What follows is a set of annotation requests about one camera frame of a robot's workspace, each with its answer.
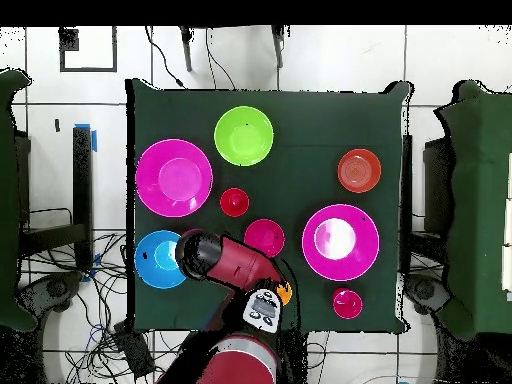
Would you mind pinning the green bowl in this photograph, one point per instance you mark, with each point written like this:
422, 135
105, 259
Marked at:
244, 136

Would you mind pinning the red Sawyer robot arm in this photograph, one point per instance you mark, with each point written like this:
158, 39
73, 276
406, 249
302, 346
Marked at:
236, 264

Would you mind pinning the red cup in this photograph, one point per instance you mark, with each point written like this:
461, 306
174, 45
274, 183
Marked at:
234, 202

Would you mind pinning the small crimson bowl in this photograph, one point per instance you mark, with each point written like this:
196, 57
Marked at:
266, 236

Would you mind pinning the orange cup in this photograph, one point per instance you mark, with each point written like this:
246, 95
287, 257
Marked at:
285, 294

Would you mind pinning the large pink bowl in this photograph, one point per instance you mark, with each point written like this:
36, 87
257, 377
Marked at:
174, 178
340, 256

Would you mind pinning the dark green tablecloth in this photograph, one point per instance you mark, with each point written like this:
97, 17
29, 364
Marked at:
300, 120

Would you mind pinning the orange bowl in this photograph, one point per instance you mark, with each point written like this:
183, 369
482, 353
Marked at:
359, 170

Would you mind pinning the blue bowl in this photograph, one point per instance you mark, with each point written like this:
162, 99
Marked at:
154, 260

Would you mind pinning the crimson cup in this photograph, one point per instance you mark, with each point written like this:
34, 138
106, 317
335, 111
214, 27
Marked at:
347, 303

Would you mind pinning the metal chair leg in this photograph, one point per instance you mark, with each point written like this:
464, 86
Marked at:
278, 48
186, 52

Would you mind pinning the blue tape strip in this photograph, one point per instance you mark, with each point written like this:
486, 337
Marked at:
94, 140

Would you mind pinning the black power strip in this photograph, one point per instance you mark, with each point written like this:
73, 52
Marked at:
134, 352

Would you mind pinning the green cloth side table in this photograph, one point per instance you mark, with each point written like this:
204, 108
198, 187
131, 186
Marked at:
480, 200
10, 200

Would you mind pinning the black table frame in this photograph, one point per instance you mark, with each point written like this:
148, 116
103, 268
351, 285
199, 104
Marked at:
82, 180

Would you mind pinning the black pedestal leg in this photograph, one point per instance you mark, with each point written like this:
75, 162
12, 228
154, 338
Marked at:
426, 294
54, 290

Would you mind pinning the grey square floor frame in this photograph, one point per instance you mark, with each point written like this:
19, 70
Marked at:
88, 69

